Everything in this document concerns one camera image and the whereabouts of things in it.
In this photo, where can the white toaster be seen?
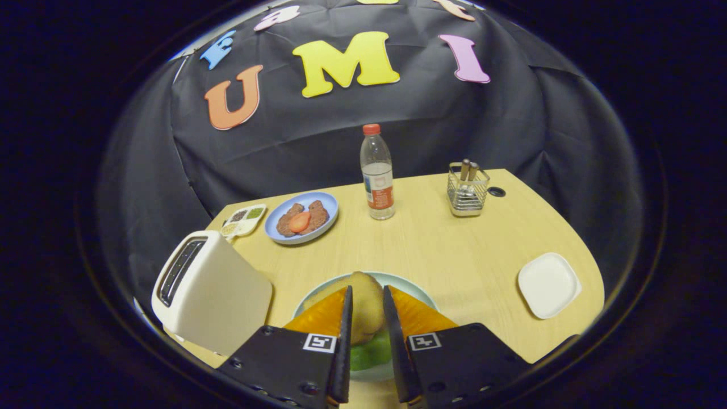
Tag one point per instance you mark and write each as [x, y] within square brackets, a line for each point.
[227, 295]

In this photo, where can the brown bread slice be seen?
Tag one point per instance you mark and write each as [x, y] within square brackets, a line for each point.
[366, 307]

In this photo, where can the white seasoning tray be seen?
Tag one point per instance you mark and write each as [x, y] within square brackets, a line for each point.
[244, 220]

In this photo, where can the pale green round plate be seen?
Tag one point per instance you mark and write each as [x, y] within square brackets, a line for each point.
[372, 375]

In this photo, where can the red tomato slice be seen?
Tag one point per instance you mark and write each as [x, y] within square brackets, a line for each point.
[299, 222]

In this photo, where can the small white square plate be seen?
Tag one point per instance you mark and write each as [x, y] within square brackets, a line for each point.
[548, 285]

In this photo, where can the blue round plate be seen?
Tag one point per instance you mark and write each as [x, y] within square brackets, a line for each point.
[329, 204]

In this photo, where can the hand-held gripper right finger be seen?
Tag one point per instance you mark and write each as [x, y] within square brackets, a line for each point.
[454, 358]

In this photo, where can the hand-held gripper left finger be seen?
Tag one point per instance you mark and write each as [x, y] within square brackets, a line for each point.
[295, 363]

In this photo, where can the green lettuce leaf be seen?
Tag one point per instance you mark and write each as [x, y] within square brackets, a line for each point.
[369, 355]

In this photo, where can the clear plastic bottle red cap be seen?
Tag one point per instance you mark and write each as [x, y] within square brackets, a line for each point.
[379, 176]

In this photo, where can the brown meat patty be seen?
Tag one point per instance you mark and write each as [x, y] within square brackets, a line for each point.
[320, 215]
[285, 226]

